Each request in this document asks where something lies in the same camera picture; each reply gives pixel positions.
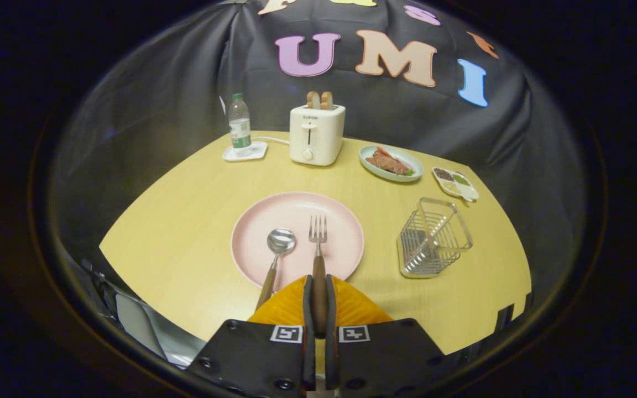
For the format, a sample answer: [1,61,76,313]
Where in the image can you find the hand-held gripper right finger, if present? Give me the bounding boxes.
[325,275,446,398]

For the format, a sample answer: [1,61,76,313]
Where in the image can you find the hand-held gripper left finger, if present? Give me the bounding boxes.
[186,275,317,398]

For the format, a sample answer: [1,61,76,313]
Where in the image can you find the wooden handled metal fork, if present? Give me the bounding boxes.
[309,215,328,339]

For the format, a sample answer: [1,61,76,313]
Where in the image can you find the wooden handled metal spoon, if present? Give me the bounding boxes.
[255,228,297,311]

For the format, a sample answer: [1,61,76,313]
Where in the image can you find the pink round plate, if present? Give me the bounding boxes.
[231,191,365,292]

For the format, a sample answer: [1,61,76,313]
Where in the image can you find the pale green oval plate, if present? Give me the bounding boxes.
[359,145,424,183]

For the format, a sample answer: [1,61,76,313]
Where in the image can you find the meat and vegetable food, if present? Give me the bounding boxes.
[366,147,414,176]

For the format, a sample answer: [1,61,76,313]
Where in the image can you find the white square coaster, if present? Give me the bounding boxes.
[222,141,269,162]

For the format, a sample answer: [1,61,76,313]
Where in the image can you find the grey chair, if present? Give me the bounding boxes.
[75,260,208,368]

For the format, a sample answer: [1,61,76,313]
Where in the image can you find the cream white toaster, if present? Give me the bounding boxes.
[289,104,346,166]

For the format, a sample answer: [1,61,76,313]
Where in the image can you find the white divided condiment dish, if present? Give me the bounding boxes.
[432,166,480,203]

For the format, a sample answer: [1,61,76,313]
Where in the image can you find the clear plastic water bottle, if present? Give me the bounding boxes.
[228,93,253,157]

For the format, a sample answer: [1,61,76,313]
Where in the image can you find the black backdrop cloth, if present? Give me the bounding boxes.
[53,0,587,294]

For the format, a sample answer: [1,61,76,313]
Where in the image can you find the metal wire cutlery basket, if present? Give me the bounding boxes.
[397,197,474,279]

